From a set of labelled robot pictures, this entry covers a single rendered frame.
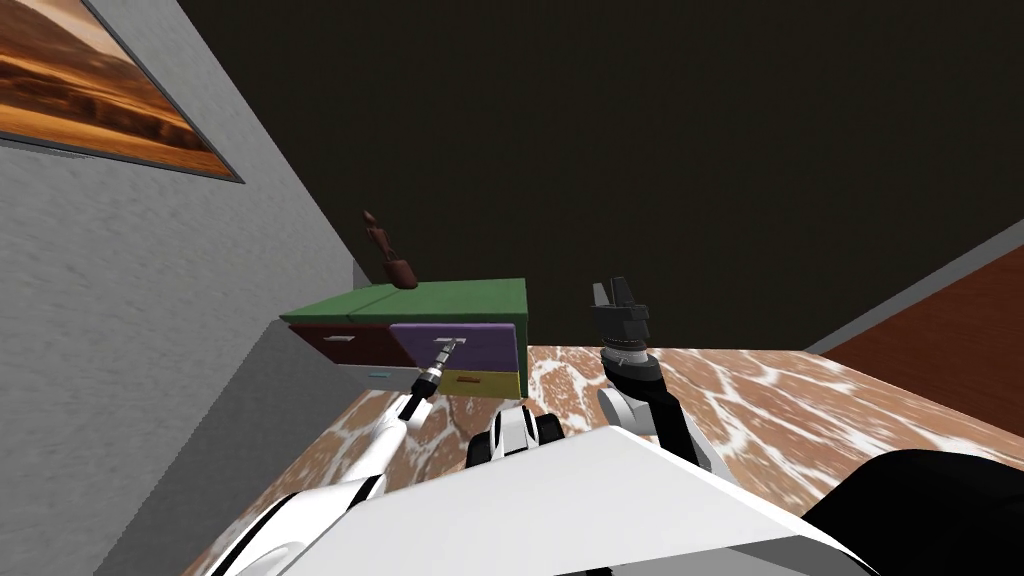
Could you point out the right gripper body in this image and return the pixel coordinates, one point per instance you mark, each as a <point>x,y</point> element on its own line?
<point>622,323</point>

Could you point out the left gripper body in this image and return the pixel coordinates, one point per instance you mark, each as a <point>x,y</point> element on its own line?
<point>446,354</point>

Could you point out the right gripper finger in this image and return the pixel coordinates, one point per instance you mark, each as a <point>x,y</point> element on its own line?
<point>622,293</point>
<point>600,295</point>

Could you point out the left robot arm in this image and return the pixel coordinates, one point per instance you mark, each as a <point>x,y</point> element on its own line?
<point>382,450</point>

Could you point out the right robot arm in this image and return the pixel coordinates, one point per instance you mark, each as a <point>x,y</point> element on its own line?
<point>920,512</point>

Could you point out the purple drawer front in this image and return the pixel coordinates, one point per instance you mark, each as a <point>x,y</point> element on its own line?
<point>488,348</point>

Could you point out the green-topped dresser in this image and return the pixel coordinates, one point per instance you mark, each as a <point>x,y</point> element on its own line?
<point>448,302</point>

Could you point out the grey drawer front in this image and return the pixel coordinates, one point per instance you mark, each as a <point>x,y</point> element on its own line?
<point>400,378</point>

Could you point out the yellow drawer front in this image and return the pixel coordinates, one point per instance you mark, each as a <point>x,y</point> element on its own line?
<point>500,386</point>

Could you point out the dark red drawer front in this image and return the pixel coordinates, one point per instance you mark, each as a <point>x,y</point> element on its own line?
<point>376,344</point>

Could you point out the brown wooden figurine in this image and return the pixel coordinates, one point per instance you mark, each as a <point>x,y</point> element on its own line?
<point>392,260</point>

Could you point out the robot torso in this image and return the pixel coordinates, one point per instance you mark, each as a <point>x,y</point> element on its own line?
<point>560,512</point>

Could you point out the framed orange landscape picture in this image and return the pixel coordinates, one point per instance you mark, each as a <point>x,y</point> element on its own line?
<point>88,96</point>

